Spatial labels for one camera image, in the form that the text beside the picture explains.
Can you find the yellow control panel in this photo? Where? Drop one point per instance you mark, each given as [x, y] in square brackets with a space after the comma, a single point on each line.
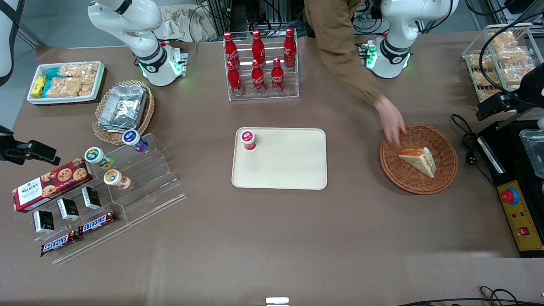
[520, 221]

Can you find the yellow snack pack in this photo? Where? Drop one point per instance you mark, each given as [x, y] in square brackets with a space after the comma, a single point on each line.
[38, 86]

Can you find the stack of foil trays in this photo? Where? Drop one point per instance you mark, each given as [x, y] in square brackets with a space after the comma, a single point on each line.
[123, 106]

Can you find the orange lid yogurt bottle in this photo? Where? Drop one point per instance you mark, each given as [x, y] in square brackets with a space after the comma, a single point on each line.
[114, 177]

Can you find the light wicker basket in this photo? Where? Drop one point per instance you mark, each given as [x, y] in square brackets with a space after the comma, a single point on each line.
[146, 114]

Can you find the person's bare hand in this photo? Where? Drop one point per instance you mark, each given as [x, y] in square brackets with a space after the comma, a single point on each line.
[392, 119]

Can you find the clear acrylic stepped stand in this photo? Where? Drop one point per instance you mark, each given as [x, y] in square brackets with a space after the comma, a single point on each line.
[148, 182]

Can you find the round brown wicker basket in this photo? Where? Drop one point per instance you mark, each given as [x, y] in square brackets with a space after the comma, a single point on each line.
[408, 178]

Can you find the crumpled beige paper bag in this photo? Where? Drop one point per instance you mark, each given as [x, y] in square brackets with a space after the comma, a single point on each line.
[187, 23]

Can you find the white rectangular snack tray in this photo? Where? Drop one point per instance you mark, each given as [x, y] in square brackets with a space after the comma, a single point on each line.
[100, 80]

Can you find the purple lid yogurt bottle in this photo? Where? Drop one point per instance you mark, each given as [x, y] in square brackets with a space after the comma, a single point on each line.
[132, 139]

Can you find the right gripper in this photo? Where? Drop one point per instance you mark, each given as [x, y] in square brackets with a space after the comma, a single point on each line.
[9, 148]

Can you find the triangular packed sandwich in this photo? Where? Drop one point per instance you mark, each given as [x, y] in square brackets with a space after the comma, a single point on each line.
[420, 160]

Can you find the clear acrylic bottle rack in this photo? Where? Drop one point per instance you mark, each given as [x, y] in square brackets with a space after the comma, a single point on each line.
[291, 85]

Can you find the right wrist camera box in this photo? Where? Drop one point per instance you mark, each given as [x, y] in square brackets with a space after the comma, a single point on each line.
[40, 152]

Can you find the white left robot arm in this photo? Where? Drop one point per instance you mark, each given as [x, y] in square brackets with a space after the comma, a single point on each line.
[399, 25]

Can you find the clear acrylic bread rack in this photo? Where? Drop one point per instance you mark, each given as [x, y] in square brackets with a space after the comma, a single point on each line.
[471, 55]

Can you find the small black white box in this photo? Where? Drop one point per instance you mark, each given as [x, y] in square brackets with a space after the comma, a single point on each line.
[92, 198]
[43, 221]
[68, 209]

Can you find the teal snack pack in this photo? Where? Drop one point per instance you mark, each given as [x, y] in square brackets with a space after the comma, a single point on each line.
[46, 88]
[52, 73]

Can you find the red Walkers cookie box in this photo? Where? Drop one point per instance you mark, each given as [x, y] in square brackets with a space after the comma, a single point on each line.
[46, 187]

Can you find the cream plastic tray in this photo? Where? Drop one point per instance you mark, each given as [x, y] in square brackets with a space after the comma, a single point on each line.
[284, 165]

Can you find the black tabletop machine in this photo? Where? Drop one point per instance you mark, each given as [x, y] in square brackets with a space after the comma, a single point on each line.
[505, 161]

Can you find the green lid yogurt bottle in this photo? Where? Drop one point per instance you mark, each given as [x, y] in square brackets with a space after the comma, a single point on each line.
[95, 155]

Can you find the red cola bottle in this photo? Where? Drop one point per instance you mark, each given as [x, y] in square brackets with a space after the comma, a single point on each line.
[277, 77]
[231, 49]
[289, 49]
[234, 80]
[258, 78]
[258, 46]

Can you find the packed bread bag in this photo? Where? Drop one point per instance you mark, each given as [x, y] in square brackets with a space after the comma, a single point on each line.
[505, 40]
[482, 79]
[513, 56]
[514, 74]
[475, 62]

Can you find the clear rice cracker bag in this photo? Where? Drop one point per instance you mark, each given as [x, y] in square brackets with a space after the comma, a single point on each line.
[80, 70]
[68, 87]

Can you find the red lid yogurt bottle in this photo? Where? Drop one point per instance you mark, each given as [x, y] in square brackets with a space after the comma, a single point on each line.
[248, 140]

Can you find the clear plastic container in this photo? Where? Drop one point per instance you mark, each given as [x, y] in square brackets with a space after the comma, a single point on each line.
[534, 148]

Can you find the red emergency stop button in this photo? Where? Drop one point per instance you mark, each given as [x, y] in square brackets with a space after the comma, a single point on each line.
[509, 196]

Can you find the Snickers chocolate bar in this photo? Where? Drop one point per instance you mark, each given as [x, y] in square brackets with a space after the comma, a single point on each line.
[97, 222]
[59, 243]

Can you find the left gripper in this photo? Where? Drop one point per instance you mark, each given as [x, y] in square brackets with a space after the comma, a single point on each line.
[525, 91]

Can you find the forearm in brown sleeve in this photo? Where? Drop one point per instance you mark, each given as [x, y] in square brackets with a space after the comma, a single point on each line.
[340, 46]

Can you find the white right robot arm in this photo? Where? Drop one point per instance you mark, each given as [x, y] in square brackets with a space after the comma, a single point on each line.
[140, 25]

